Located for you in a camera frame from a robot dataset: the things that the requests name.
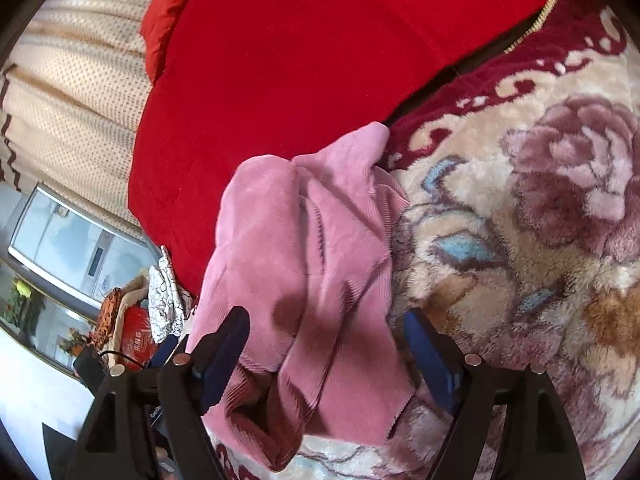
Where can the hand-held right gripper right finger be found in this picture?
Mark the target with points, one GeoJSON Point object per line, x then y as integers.
{"type": "Point", "coordinates": [431, 360]}

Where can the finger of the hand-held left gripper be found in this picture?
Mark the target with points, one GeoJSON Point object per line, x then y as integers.
{"type": "Point", "coordinates": [162, 350]}

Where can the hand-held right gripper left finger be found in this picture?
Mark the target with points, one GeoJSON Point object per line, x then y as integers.
{"type": "Point", "coordinates": [225, 360]}

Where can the red bag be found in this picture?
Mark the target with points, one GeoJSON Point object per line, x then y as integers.
{"type": "Point", "coordinates": [137, 335]}

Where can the flower decoration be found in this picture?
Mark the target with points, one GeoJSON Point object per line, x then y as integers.
{"type": "Point", "coordinates": [76, 341]}

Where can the white branch-patterned cloth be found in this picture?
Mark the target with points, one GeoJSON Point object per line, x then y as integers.
{"type": "Point", "coordinates": [167, 295]}

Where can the orange patterned cloth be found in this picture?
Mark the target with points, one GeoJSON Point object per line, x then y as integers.
{"type": "Point", "coordinates": [109, 315]}

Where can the white framed window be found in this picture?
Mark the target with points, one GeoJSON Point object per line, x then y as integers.
{"type": "Point", "coordinates": [75, 245]}

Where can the floral plush blanket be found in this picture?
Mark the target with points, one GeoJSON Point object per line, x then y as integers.
{"type": "Point", "coordinates": [525, 260]}

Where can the beige dotted curtain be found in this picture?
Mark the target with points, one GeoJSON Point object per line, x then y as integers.
{"type": "Point", "coordinates": [80, 85]}

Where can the red quilt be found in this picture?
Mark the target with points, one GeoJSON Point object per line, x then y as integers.
{"type": "Point", "coordinates": [300, 85]}

